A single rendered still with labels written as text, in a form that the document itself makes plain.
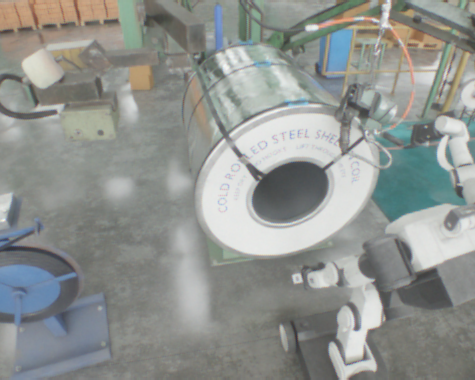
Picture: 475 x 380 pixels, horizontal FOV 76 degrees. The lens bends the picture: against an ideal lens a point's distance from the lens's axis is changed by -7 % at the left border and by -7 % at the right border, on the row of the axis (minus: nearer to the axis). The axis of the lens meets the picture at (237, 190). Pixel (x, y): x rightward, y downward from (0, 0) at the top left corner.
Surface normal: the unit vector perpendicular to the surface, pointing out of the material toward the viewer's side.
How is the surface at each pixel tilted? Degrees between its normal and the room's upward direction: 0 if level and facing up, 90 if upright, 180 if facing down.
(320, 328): 0
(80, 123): 89
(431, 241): 26
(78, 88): 90
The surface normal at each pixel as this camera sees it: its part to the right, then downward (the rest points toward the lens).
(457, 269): 0.08, -0.43
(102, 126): 0.19, 0.61
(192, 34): 0.42, 0.61
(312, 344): 0.00, -0.78
